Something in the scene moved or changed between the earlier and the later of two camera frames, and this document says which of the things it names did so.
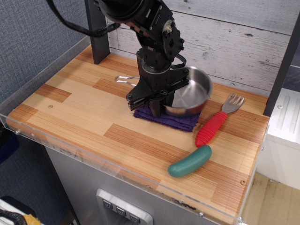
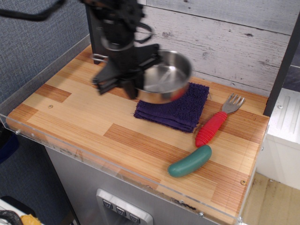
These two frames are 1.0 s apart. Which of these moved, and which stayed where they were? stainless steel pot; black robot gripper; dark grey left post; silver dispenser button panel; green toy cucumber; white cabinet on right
Moved: stainless steel pot; black robot gripper
Stayed: white cabinet on right; dark grey left post; green toy cucumber; silver dispenser button panel
